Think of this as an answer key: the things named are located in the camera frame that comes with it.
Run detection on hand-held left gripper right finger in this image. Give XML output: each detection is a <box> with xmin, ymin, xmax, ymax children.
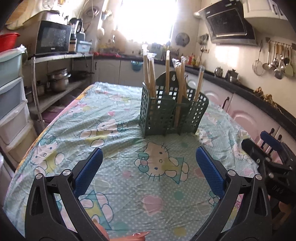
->
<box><xmin>190</xmin><ymin>146</ymin><xmax>273</xmax><ymax>241</ymax></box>

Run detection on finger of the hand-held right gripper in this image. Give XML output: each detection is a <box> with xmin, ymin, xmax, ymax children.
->
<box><xmin>260</xmin><ymin>130</ymin><xmax>287</xmax><ymax>155</ymax></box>
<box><xmin>241</xmin><ymin>138</ymin><xmax>293</xmax><ymax>173</ymax></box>

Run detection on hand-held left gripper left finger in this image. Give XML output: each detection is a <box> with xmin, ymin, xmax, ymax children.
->
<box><xmin>25</xmin><ymin>147</ymin><xmax>109</xmax><ymax>241</ymax></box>

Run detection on green plastic utensil basket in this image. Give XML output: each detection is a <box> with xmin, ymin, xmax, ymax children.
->
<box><xmin>139</xmin><ymin>71</ymin><xmax>209</xmax><ymax>138</ymax></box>

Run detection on bunch of chopsticks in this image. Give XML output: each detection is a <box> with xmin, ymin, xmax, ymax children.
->
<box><xmin>142</xmin><ymin>44</ymin><xmax>206</xmax><ymax>127</ymax></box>

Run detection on row of hanging kitchen utensils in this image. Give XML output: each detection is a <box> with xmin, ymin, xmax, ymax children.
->
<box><xmin>262</xmin><ymin>41</ymin><xmax>295</xmax><ymax>80</ymax></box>

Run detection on small hanging metal utensils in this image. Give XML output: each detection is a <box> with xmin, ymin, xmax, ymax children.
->
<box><xmin>199</xmin><ymin>33</ymin><xmax>210</xmax><ymax>53</ymax></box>

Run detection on person's right hand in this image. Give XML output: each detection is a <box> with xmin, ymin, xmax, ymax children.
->
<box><xmin>273</xmin><ymin>200</ymin><xmax>292</xmax><ymax>230</ymax></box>

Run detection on person's left hand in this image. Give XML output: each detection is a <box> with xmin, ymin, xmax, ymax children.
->
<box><xmin>92</xmin><ymin>219</ymin><xmax>152</xmax><ymax>241</ymax></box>

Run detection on pile of ginger roots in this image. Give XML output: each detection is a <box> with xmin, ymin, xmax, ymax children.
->
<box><xmin>254</xmin><ymin>87</ymin><xmax>278</xmax><ymax>108</ymax></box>

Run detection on black kitchen countertop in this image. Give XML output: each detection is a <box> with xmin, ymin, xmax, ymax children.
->
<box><xmin>92</xmin><ymin>52</ymin><xmax>296</xmax><ymax>131</ymax></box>

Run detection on white lower kitchen cabinets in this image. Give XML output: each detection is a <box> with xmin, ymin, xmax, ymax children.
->
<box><xmin>92</xmin><ymin>57</ymin><xmax>296</xmax><ymax>149</ymax></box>

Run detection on white kitchen cabinets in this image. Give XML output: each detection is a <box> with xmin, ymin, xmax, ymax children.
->
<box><xmin>242</xmin><ymin>0</ymin><xmax>296</xmax><ymax>29</ymax></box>
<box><xmin>92</xmin><ymin>57</ymin><xmax>296</xmax><ymax>149</ymax></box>

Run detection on cartoon cat printed tablecloth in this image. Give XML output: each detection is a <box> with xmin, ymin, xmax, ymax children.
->
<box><xmin>3</xmin><ymin>81</ymin><xmax>264</xmax><ymax>241</ymax></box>

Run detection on dark metal kettle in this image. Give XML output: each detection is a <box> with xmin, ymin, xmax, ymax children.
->
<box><xmin>225</xmin><ymin>69</ymin><xmax>240</xmax><ymax>82</ymax></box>

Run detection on stacked steel pots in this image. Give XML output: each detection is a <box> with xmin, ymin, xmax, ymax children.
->
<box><xmin>46</xmin><ymin>68</ymin><xmax>72</xmax><ymax>92</ymax></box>

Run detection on group of condiment bottles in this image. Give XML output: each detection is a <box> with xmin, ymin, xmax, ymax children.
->
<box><xmin>188</xmin><ymin>53</ymin><xmax>201</xmax><ymax>67</ymax></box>

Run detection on plastic drawer cabinet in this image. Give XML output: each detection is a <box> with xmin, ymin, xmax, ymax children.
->
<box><xmin>0</xmin><ymin>47</ymin><xmax>38</xmax><ymax>163</ymax></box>

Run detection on blue hanging plastic basket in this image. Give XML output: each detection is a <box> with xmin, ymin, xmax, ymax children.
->
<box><xmin>130</xmin><ymin>60</ymin><xmax>143</xmax><ymax>71</ymax></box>

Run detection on metal kitchen shelf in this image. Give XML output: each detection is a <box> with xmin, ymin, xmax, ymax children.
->
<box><xmin>29</xmin><ymin>53</ymin><xmax>94</xmax><ymax>131</ymax></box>

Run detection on light blue plastic box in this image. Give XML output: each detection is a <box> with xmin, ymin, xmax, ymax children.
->
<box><xmin>76</xmin><ymin>40</ymin><xmax>93</xmax><ymax>53</ymax></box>

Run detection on black glass range hood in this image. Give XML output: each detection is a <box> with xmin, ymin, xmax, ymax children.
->
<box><xmin>198</xmin><ymin>0</ymin><xmax>258</xmax><ymax>46</ymax></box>

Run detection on white upper kitchen cabinets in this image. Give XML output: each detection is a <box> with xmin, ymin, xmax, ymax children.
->
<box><xmin>242</xmin><ymin>0</ymin><xmax>296</xmax><ymax>29</ymax></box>

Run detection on wooden cutting board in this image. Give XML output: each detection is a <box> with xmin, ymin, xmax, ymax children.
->
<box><xmin>112</xmin><ymin>30</ymin><xmax>127</xmax><ymax>53</ymax></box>

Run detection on black microwave oven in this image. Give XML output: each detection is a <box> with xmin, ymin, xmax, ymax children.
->
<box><xmin>34</xmin><ymin>20</ymin><xmax>72</xmax><ymax>55</ymax></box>

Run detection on black blender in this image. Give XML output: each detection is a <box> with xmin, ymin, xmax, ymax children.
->
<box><xmin>69</xmin><ymin>18</ymin><xmax>83</xmax><ymax>53</ymax></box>

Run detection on red plastic basin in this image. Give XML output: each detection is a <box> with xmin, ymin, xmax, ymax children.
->
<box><xmin>0</xmin><ymin>33</ymin><xmax>21</xmax><ymax>53</ymax></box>

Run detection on kitchen window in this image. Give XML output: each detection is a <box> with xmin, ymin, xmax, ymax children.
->
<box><xmin>117</xmin><ymin>0</ymin><xmax>176</xmax><ymax>45</ymax></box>

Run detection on wire mesh skimmer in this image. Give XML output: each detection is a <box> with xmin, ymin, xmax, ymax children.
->
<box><xmin>252</xmin><ymin>40</ymin><xmax>265</xmax><ymax>76</ymax></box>

